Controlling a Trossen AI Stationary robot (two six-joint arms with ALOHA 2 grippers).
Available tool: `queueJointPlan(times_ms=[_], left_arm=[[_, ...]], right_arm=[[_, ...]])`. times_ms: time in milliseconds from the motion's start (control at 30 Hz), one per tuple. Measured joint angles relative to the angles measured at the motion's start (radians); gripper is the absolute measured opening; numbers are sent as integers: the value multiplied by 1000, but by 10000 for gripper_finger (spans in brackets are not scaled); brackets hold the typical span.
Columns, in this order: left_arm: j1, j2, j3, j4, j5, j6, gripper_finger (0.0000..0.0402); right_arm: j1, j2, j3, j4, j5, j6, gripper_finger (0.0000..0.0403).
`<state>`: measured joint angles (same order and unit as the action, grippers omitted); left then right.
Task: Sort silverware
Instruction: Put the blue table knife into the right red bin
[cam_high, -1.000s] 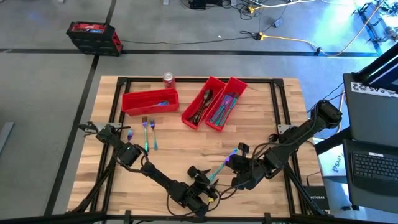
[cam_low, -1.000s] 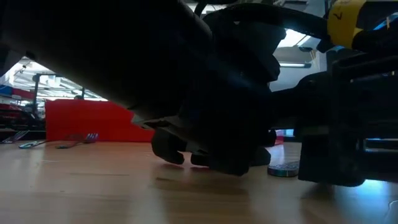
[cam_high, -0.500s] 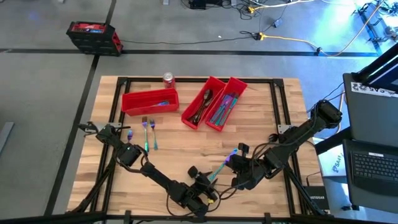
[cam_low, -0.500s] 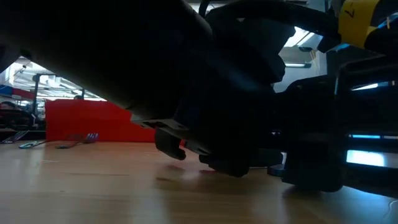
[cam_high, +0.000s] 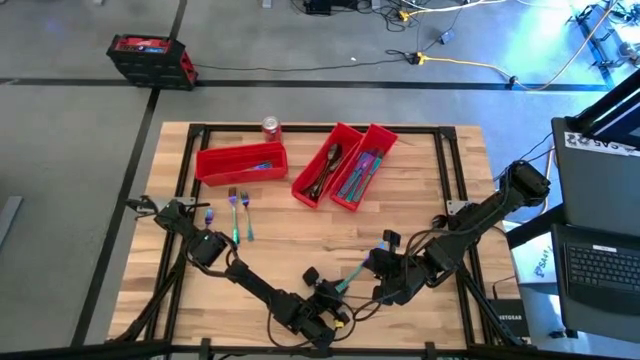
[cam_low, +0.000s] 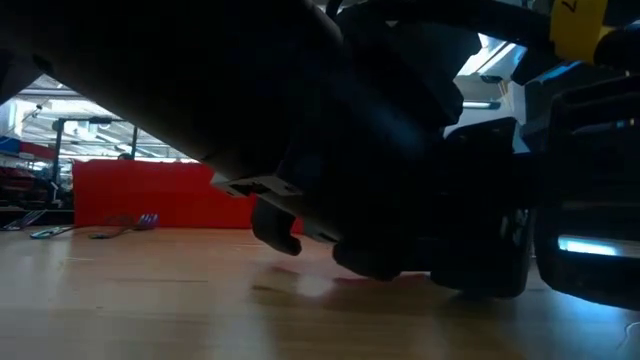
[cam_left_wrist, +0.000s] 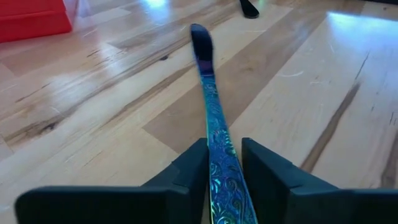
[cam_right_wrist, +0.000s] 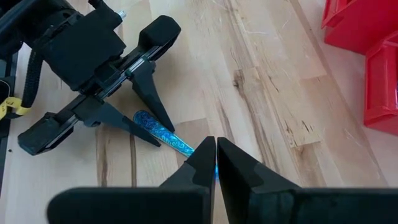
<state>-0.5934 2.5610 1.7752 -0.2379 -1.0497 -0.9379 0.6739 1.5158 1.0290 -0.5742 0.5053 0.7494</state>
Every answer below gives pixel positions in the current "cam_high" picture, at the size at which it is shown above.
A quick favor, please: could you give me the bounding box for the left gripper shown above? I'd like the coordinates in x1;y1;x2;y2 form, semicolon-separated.
288;280;352;351

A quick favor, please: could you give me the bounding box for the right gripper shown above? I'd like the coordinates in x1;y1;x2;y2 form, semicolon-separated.
366;249;431;307

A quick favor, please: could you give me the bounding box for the rainbow iridescent knife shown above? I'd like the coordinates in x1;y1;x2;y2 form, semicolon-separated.
338;151;374;200

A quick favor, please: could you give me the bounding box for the red plastic bin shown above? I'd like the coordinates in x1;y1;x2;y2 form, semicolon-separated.
290;122;365;210
328;123;400;212
194;141;289;188

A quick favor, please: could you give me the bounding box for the silver spoon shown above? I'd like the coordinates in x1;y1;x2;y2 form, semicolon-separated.
303;149;346;201

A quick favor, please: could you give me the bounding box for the white printed box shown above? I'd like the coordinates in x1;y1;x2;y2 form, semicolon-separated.
509;233;557;287

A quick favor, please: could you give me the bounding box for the red soda can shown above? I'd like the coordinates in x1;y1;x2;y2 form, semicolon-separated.
260;116;284;146

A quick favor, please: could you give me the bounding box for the open laptop with keyboard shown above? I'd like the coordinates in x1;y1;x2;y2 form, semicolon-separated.
549;222;640;345

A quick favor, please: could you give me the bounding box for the grey closed laptop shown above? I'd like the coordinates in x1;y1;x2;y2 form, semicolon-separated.
551;115;640;237

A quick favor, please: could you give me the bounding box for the black floor device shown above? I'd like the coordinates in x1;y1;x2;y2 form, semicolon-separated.
302;0;359;15

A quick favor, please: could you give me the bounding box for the red and black toolbox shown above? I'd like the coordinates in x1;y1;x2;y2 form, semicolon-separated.
104;33;198;91

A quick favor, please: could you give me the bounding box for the black table frame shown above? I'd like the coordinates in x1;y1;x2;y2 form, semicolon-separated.
107;123;534;360

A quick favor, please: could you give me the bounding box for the black network switch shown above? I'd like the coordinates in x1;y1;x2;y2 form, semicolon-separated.
487;298;531;339

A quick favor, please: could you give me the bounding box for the yellow extension cord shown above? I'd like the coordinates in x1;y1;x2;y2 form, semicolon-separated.
398;0;621;92

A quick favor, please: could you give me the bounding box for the thin black floor cable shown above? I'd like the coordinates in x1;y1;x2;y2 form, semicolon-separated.
192;56;416;73

